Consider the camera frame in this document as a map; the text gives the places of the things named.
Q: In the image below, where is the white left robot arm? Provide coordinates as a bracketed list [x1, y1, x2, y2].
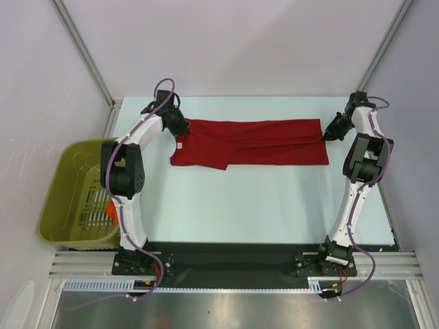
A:
[100, 90, 190, 274]

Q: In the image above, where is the olive green plastic basket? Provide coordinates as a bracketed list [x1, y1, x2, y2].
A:
[38, 138, 120, 250]

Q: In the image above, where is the right aluminium corner post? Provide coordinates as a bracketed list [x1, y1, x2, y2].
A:
[353, 0, 417, 92]

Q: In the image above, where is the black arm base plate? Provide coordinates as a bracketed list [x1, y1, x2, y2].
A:
[112, 242, 357, 286]

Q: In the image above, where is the red t shirt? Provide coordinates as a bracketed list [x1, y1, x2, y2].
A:
[170, 119, 329, 170]

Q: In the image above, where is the aluminium front frame rail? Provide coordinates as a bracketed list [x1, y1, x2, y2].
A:
[49, 250, 423, 280]

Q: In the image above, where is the aluminium corner post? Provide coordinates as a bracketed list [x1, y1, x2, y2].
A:
[353, 0, 417, 92]
[50, 0, 121, 138]

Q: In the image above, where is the left aluminium corner post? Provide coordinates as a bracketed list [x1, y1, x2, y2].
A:
[50, 0, 121, 138]

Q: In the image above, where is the white slotted cable duct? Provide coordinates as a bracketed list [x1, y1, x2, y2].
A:
[63, 278, 342, 294]

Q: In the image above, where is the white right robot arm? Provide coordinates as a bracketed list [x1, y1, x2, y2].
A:
[316, 90, 394, 275]

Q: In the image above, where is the orange garment in basket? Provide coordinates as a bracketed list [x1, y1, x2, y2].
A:
[106, 200, 119, 226]

